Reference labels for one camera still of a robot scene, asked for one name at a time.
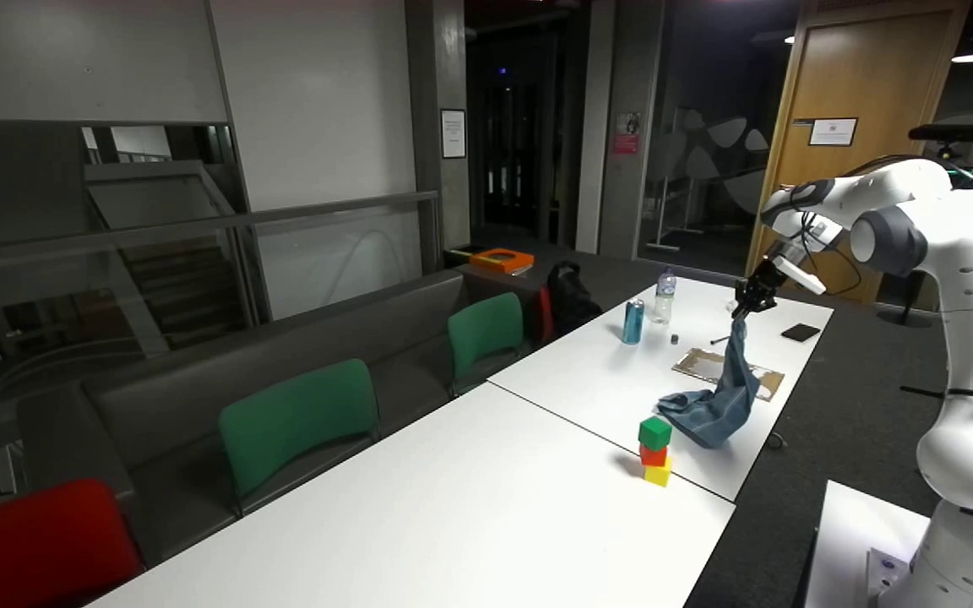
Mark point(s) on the yellow cube block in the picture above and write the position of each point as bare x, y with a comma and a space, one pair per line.
655, 474

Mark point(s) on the wooden door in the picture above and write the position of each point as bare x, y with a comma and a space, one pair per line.
860, 80

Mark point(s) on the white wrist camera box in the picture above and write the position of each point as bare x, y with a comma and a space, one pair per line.
797, 274

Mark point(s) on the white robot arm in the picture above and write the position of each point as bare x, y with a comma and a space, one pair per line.
898, 218

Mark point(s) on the clear plastic bottle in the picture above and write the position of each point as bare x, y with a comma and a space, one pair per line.
663, 298

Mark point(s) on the green cube block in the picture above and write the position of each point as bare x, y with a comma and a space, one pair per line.
655, 435

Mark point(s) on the grey long sofa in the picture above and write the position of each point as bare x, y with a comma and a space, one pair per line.
151, 431

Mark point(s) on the far green chair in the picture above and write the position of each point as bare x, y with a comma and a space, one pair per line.
490, 324

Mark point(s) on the red cube block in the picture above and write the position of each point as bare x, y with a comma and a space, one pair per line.
654, 456

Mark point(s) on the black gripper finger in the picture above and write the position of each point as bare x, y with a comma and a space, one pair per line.
741, 306
759, 306

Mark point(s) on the blue striped cloth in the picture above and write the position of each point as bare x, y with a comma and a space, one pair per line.
713, 412

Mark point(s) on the orange box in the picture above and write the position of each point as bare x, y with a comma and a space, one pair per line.
503, 261

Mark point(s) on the camera on black stand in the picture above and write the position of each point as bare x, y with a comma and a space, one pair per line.
947, 138

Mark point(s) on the black red backpack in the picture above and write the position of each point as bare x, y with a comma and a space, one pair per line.
563, 303

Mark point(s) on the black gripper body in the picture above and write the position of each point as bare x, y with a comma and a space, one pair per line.
764, 283

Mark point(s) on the near green chair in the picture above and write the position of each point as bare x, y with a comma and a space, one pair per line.
277, 423

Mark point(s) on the black phone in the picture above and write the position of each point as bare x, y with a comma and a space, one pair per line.
803, 332

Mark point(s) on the green chair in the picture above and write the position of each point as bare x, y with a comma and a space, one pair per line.
490, 324
277, 423

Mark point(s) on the red chair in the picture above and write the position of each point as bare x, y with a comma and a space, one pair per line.
61, 545

